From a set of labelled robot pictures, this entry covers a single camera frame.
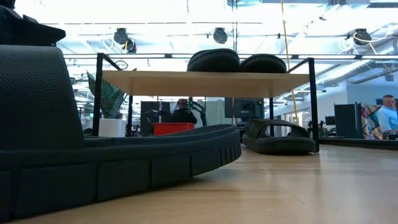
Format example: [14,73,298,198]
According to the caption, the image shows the black rubber slide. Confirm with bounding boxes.
[239,53,288,74]
[0,45,243,220]
[242,118,317,156]
[186,48,241,73]

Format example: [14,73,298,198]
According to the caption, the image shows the snake plant in white pot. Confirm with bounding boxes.
[86,68,138,138]

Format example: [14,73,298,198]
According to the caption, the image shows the black monitor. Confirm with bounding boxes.
[140,100,172,137]
[224,97,266,119]

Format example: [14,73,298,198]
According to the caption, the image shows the red plastic bin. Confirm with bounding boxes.
[152,122,196,137]

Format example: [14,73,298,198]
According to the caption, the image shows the person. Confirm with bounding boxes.
[172,98,198,125]
[376,94,398,135]

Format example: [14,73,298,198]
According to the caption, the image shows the black cabinet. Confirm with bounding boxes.
[333,103,363,139]

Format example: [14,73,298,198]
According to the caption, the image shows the colourful patchwork quilt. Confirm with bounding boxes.
[360,103,385,141]

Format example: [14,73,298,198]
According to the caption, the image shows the black ceiling cord reel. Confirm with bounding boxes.
[113,27,138,54]
[212,27,229,45]
[352,28,373,46]

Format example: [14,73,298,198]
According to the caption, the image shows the wooden shelf black metal frame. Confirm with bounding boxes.
[91,52,321,153]

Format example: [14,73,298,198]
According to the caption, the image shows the yellow cable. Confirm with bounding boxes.
[280,0,300,126]

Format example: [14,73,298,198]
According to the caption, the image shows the black aluminium rig frame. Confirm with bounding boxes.
[319,137,398,151]

